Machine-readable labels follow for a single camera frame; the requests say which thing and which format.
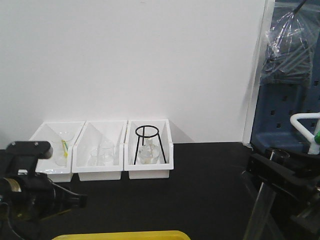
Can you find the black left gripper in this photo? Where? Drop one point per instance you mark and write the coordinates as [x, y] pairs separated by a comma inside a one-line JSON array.
[[26, 194]]

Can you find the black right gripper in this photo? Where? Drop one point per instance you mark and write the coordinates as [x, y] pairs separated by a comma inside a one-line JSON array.
[[296, 181]]

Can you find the clear glass test tube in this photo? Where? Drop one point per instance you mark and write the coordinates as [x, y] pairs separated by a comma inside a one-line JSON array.
[[261, 225]]

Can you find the yellow plastic tray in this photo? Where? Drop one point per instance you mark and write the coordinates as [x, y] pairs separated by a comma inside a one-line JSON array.
[[131, 235]]

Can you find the white green wash bottle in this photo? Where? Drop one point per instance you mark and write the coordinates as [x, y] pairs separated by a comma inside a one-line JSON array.
[[312, 138]]

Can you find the clear beaker with stirrers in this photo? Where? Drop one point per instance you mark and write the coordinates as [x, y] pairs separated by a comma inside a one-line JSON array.
[[61, 144]]

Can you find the white left storage bin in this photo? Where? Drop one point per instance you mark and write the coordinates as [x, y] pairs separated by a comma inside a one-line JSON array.
[[46, 132]]

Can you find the white storage bin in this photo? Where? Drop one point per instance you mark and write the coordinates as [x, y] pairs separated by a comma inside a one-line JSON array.
[[160, 170], [92, 134], [46, 132]]

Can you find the blue perforated rack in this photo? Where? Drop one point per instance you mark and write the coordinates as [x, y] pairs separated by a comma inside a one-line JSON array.
[[276, 103]]

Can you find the white middle storage bin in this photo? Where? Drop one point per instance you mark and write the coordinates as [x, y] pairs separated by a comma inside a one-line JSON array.
[[92, 134]]

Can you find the clear glass beakers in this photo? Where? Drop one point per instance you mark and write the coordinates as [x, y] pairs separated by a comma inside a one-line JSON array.
[[102, 156]]

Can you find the clear glass flask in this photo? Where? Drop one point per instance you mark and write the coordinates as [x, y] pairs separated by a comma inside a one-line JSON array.
[[148, 153]]

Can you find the white right storage bin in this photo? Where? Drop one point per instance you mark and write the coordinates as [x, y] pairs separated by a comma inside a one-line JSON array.
[[160, 170]]

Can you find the clear plastic bag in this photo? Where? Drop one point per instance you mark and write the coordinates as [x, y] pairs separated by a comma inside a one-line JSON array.
[[291, 44]]

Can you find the black wire tripod stand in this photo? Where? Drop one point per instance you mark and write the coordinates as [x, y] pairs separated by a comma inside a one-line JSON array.
[[145, 132]]

